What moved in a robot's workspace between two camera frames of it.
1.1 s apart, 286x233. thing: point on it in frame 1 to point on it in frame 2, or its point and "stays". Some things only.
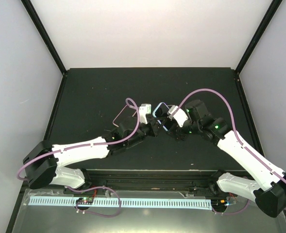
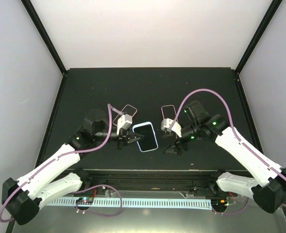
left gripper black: [155, 128] to [123, 136]
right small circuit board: [216, 203] stays
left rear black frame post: [36, 18] stays
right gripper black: [177, 134] to [178, 151]
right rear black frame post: [274, 6] stays
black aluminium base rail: [144, 180] stays
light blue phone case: [161, 109] to [149, 142]
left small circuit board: [86, 200] stays
